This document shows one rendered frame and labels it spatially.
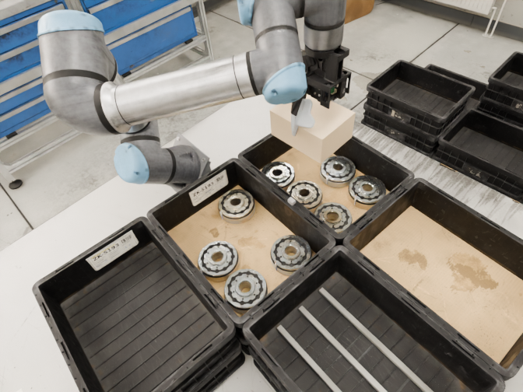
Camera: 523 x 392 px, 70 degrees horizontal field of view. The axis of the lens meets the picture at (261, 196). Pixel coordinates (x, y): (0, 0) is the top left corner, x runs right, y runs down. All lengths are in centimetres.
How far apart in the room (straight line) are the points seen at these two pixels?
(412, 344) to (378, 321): 8
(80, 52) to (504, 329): 103
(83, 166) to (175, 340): 194
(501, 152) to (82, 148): 249
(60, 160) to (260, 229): 203
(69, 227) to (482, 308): 122
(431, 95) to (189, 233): 147
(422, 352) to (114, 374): 67
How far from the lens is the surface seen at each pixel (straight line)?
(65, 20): 83
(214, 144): 148
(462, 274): 104
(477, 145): 207
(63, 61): 79
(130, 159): 113
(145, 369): 94
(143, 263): 106
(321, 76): 82
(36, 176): 284
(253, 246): 101
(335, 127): 87
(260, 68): 64
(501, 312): 103
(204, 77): 67
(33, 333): 126
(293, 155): 121
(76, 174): 270
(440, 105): 207
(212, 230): 105
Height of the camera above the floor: 168
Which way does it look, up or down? 50 degrees down
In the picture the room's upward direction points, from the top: 7 degrees counter-clockwise
